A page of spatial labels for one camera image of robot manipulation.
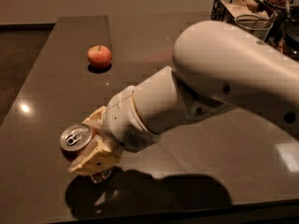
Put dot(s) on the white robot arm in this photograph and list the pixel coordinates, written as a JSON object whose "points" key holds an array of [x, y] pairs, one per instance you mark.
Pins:
{"points": [[216, 66]]}

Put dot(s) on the clear glass cup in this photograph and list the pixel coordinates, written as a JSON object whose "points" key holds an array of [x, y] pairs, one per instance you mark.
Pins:
{"points": [[256, 25]]}

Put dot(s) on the red coke can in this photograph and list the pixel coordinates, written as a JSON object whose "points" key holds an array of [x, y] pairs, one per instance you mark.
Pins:
{"points": [[77, 142]]}

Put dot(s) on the red apple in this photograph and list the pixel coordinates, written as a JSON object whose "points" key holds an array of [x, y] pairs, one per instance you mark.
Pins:
{"points": [[99, 56]]}

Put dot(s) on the black wire basket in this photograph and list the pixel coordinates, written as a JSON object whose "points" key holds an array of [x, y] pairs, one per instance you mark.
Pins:
{"points": [[241, 10]]}

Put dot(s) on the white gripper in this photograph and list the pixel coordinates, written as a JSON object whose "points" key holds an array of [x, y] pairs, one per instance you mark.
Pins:
{"points": [[122, 121]]}

